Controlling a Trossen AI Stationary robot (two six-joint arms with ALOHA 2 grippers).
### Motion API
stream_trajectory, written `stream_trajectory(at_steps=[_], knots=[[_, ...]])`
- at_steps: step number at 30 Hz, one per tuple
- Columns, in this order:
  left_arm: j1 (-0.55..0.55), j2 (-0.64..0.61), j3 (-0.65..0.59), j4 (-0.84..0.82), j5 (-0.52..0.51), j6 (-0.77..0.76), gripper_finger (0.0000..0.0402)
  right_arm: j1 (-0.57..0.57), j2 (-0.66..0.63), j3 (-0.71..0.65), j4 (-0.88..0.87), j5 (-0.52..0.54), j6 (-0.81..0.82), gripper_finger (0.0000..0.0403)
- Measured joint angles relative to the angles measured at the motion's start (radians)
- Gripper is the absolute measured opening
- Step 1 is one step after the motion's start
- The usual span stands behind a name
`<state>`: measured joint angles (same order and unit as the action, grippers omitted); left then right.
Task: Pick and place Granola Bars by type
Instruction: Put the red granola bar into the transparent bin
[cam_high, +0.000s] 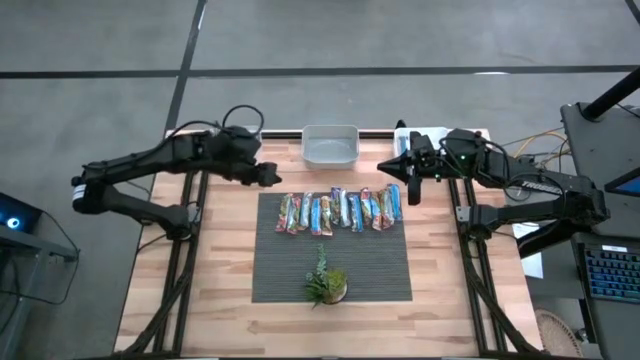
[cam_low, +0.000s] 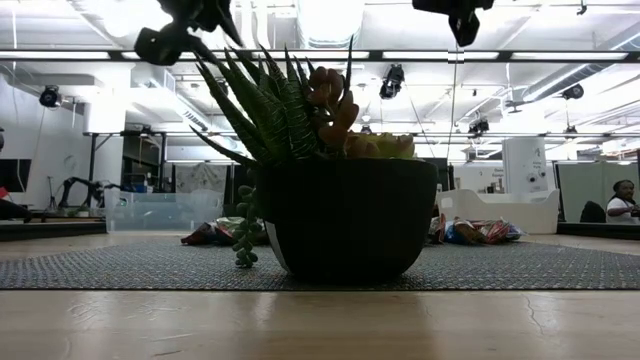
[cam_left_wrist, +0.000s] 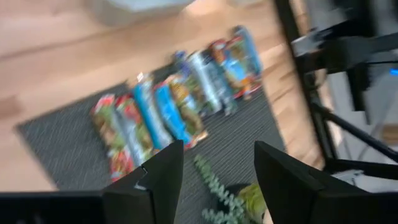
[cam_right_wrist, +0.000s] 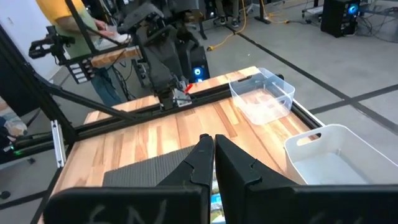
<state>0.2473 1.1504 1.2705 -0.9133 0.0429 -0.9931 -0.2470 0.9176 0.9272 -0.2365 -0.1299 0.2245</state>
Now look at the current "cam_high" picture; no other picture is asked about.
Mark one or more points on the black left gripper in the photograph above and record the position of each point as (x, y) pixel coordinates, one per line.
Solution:
(250, 172)

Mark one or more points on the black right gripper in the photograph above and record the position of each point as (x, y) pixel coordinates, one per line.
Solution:
(427, 165)

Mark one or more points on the red and brown granola bar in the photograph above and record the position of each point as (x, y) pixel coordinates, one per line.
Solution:
(386, 207)

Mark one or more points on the red and green granola bar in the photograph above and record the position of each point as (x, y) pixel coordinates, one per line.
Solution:
(294, 215)

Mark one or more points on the pale blue granola bar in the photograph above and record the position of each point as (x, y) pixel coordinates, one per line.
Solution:
(305, 211)

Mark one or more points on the blue and orange granola bar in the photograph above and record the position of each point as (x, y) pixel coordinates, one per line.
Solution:
(316, 216)

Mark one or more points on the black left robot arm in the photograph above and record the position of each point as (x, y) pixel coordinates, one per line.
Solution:
(150, 157)

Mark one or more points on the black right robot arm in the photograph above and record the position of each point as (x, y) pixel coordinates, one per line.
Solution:
(550, 187)

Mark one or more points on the red and white granola bar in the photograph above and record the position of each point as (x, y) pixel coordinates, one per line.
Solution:
(366, 206)

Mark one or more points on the blue and red granola bar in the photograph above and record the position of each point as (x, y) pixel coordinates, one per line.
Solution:
(376, 214)

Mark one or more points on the purple and green granola bar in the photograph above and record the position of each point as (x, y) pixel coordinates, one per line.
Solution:
(335, 206)

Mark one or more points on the black aluminium crossbar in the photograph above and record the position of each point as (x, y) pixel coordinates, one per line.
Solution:
(280, 134)

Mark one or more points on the white plastic bin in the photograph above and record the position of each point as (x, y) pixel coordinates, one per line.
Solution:
(442, 132)

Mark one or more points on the grey plastic bin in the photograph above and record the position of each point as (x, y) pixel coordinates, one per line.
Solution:
(330, 150)

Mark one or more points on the grey woven placemat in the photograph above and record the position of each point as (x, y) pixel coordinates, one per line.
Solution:
(280, 270)

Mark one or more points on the potted artificial succulent plant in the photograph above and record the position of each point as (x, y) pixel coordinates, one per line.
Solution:
(332, 295)

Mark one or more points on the black diagonal strut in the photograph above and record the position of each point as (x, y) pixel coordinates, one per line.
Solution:
(537, 245)

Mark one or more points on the white paper sheet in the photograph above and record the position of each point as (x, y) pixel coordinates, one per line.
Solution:
(534, 265)

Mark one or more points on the dark grey desk top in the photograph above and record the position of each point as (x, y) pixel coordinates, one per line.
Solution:
(595, 150)

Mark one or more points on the black pole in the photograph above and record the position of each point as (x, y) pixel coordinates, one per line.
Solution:
(612, 95)

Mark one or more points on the wicker basket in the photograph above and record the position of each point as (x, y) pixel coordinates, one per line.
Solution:
(555, 332)

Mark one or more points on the blue-screen monitor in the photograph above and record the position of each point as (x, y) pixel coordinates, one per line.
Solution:
(627, 186)

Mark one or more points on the backlit computer keyboard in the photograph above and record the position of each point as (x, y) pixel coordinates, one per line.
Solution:
(612, 275)

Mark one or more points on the black computer with blue light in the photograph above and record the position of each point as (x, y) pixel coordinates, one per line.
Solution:
(20, 215)

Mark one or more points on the black keyboard tray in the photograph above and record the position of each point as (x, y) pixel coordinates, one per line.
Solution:
(610, 330)

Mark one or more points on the black aluminium support frame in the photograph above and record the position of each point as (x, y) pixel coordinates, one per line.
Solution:
(473, 300)
(184, 300)

